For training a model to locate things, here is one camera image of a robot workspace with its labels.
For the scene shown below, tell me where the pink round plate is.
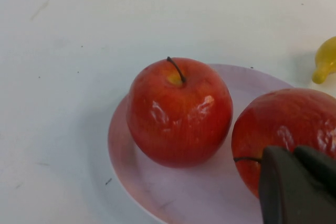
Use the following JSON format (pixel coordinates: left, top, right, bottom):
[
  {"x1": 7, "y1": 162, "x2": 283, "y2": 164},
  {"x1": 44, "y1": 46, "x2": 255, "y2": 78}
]
[{"x1": 107, "y1": 63, "x2": 299, "y2": 224}]

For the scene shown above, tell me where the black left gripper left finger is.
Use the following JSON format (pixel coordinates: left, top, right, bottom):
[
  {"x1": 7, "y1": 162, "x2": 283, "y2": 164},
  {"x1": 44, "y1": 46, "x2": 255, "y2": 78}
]
[{"x1": 258, "y1": 145, "x2": 302, "y2": 224}]

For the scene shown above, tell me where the red apple with sideways stem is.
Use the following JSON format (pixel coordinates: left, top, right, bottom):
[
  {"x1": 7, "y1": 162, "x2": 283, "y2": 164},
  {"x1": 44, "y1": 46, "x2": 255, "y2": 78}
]
[{"x1": 231, "y1": 89, "x2": 336, "y2": 200}]

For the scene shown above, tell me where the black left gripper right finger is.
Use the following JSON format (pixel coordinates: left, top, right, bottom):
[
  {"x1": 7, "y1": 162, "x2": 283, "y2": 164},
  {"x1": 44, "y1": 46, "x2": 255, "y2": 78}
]
[{"x1": 292, "y1": 144, "x2": 336, "y2": 224}]

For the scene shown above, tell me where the slim yellow banana green tip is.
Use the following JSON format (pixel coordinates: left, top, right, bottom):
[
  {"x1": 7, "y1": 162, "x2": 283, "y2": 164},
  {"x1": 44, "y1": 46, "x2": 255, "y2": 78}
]
[{"x1": 311, "y1": 36, "x2": 336, "y2": 85}]

